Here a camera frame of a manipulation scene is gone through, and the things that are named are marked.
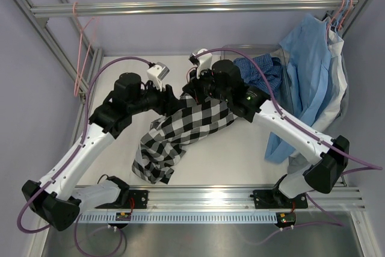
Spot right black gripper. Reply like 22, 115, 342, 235
184, 65, 231, 104

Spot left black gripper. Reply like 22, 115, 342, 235
128, 78, 184, 117

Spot black white plaid shirt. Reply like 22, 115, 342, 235
132, 93, 236, 184

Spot blue checked shirt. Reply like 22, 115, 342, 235
233, 54, 285, 95

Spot pink wire hanger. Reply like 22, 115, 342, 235
72, 2, 99, 97

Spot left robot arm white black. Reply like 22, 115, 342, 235
22, 73, 180, 231

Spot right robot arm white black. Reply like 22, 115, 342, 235
183, 57, 350, 207

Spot light blue shirt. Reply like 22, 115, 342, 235
264, 13, 333, 164

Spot blue hanger on right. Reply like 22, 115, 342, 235
330, 0, 354, 33

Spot clear plastic bin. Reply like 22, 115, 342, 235
221, 45, 294, 113

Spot aluminium hanging rod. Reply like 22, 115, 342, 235
30, 0, 358, 18

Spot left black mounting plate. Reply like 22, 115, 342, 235
96, 190, 149, 209

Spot black mounting plate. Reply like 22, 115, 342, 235
96, 190, 149, 209
250, 189, 308, 209

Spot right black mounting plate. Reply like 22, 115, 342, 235
250, 189, 308, 209

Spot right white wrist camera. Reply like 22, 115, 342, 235
189, 49, 213, 79

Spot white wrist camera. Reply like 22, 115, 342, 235
147, 62, 170, 91
189, 49, 213, 79

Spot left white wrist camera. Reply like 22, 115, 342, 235
147, 62, 170, 91

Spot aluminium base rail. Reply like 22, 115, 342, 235
75, 183, 366, 212

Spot white slotted cable duct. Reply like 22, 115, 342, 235
79, 211, 277, 224

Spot left aluminium frame post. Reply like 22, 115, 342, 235
13, 0, 104, 103

